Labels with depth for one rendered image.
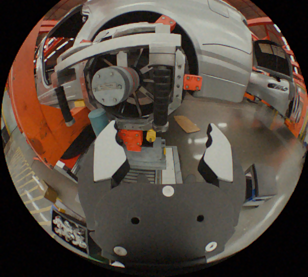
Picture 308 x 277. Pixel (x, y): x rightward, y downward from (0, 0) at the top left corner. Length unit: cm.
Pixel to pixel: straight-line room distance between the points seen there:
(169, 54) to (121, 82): 16
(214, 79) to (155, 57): 52
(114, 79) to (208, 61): 53
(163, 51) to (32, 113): 61
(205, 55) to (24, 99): 98
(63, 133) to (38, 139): 19
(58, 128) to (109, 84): 48
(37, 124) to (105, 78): 46
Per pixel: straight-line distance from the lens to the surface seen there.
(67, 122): 40
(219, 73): 67
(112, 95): 30
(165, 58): 19
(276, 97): 242
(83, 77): 57
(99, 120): 42
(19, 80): 62
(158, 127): 22
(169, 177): 89
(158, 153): 85
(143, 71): 52
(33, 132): 61
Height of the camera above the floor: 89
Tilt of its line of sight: 32 degrees down
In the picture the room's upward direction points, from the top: straight up
